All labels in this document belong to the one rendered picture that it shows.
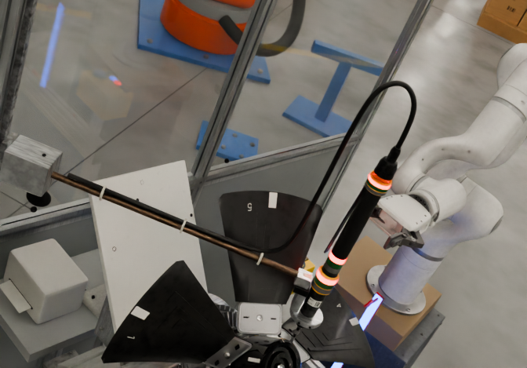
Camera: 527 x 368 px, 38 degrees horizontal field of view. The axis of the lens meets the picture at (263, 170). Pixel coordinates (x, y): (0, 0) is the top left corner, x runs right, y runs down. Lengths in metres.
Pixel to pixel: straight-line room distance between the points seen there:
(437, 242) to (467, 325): 2.06
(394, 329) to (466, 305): 2.12
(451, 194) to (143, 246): 0.68
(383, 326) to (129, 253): 0.84
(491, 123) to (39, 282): 1.10
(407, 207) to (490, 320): 2.70
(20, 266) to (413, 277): 1.05
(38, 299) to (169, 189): 0.44
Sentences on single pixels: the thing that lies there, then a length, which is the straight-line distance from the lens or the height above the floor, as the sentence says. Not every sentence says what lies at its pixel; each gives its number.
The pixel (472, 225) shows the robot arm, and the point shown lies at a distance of 2.05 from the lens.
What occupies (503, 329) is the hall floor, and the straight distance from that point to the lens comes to 4.29.
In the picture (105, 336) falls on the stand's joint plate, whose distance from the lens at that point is 1.81.
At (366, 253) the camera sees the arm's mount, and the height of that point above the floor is 1.00.
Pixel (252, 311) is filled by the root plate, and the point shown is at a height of 1.25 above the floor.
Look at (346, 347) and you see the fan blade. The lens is 1.76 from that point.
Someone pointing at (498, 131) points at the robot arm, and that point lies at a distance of 1.75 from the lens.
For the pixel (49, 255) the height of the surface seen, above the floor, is 0.97.
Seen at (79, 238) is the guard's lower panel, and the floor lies 0.88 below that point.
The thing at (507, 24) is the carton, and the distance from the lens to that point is 8.90.
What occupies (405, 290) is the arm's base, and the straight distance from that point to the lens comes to 2.21.
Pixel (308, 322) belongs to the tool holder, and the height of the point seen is 1.29.
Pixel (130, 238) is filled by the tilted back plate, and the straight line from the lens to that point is 1.63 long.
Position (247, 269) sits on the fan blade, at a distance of 1.57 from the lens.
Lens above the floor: 2.30
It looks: 31 degrees down
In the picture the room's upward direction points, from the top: 24 degrees clockwise
